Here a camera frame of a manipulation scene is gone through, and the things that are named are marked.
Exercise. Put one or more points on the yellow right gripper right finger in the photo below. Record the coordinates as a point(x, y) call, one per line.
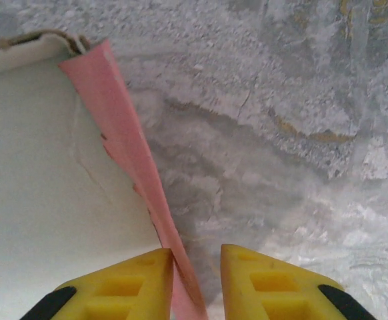
point(274, 290)

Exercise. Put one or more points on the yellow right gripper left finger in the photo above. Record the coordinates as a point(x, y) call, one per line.
point(120, 286)

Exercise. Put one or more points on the pink and white paper box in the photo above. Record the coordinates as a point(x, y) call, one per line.
point(47, 166)

